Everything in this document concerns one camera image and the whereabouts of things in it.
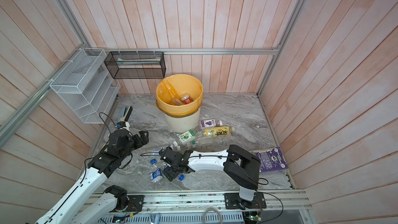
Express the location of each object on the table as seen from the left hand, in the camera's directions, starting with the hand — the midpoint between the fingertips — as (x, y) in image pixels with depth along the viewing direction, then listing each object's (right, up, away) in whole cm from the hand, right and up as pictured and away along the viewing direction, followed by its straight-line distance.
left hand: (142, 138), depth 79 cm
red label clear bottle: (+22, +22, +19) cm, 36 cm away
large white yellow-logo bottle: (+15, +20, +24) cm, 35 cm away
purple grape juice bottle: (+38, +6, +20) cm, 43 cm away
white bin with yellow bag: (+19, +10, +6) cm, 22 cm away
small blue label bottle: (+8, -18, -1) cm, 20 cm away
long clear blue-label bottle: (+4, -9, +7) cm, 12 cm away
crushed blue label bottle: (+21, -20, -1) cm, 29 cm away
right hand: (+14, -18, +4) cm, 23 cm away
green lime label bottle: (+23, -2, +14) cm, 27 cm away
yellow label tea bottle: (+41, +1, +14) cm, 44 cm away
